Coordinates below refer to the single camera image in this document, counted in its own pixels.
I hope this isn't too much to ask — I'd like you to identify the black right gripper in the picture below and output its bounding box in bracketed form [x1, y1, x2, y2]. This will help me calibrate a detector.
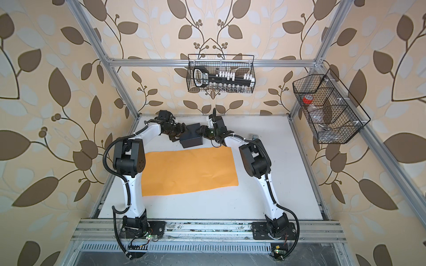
[195, 125, 219, 140]

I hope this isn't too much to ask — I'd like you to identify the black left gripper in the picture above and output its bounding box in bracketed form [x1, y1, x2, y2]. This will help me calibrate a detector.
[164, 122, 192, 141]

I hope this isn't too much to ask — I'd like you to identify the dark navy gift box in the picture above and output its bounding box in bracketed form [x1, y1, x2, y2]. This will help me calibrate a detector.
[179, 123, 203, 149]

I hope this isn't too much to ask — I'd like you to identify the orange wrapping paper sheet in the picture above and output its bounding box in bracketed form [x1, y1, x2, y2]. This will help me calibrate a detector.
[141, 147, 239, 196]

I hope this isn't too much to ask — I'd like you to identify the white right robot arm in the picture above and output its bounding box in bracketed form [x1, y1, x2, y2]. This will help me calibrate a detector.
[199, 109, 300, 242]

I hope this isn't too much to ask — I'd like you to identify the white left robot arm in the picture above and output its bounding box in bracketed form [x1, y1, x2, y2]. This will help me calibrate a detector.
[105, 110, 187, 238]

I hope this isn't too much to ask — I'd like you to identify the black white tool in basket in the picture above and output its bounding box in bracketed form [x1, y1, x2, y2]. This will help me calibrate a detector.
[192, 66, 256, 88]

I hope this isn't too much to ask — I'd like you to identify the red capped clear bottle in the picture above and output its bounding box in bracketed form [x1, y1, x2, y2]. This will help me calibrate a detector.
[302, 94, 329, 131]

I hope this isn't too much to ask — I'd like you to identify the black wire basket back wall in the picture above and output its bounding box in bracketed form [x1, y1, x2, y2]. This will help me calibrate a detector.
[186, 53, 256, 94]

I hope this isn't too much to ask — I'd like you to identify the black wire basket wall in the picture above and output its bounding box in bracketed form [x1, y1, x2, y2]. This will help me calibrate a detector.
[292, 69, 371, 144]
[186, 53, 256, 94]

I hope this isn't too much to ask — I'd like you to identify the black wire basket right wall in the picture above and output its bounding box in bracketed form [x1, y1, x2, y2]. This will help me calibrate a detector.
[292, 69, 371, 144]

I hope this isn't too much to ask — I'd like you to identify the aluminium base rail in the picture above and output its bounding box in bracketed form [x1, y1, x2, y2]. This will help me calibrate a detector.
[71, 218, 347, 243]

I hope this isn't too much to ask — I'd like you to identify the aluminium frame post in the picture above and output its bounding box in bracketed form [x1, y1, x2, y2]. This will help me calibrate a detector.
[65, 0, 139, 119]

